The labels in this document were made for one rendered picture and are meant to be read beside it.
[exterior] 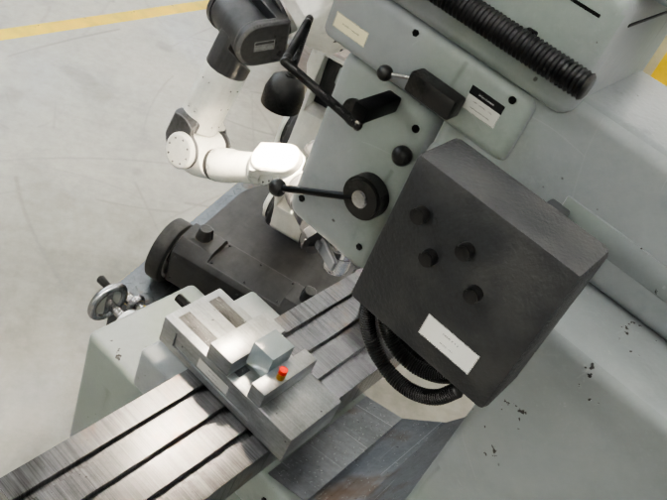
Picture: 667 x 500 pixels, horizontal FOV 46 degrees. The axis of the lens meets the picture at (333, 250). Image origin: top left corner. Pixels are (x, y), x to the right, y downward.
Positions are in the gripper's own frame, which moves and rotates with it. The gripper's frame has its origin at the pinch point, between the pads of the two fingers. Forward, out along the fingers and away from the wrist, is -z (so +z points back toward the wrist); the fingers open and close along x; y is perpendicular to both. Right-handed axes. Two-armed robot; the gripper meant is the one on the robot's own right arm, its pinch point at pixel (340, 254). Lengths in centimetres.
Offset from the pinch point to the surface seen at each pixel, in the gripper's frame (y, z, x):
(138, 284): 84, 72, -6
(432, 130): -36.5, -11.7, -4.6
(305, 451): 39.9, -15.9, -0.1
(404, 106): -37.2, -7.3, -7.3
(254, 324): 22.0, 3.2, -9.6
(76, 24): 127, 295, 21
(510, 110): -47, -21, -3
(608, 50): -59, -27, 0
